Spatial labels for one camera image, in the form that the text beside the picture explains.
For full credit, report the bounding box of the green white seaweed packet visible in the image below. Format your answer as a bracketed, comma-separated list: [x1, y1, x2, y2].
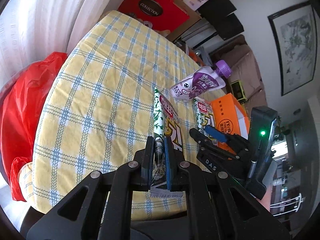
[150, 88, 183, 198]

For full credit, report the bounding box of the purple grape jelly pouch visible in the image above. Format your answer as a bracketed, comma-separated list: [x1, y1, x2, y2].
[170, 60, 232, 100]

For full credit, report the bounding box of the person's right hand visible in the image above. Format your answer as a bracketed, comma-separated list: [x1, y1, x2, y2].
[256, 185, 273, 211]

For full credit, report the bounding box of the orange cardboard box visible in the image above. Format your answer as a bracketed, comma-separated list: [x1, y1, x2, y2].
[210, 93, 250, 153]

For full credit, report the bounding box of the lime green radio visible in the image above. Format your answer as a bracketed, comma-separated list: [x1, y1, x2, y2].
[231, 80, 247, 104]

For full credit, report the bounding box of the yellow plaid tablecloth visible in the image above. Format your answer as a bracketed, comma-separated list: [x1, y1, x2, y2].
[21, 10, 226, 222]

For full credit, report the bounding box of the brown sofa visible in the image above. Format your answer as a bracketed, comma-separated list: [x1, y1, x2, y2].
[209, 35, 267, 116]

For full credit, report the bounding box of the brown cardboard box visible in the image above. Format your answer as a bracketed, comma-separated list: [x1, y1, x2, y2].
[152, 0, 201, 42]

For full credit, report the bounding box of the framed ink painting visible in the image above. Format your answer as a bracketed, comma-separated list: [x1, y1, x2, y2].
[268, 1, 318, 96]

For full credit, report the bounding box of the red collection gift box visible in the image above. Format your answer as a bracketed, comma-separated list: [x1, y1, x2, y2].
[118, 0, 190, 37]

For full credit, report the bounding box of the red plastic bag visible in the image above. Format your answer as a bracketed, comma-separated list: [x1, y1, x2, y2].
[1, 51, 68, 201]

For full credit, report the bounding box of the white sheer curtain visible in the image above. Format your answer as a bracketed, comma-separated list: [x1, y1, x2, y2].
[1, 0, 123, 86]

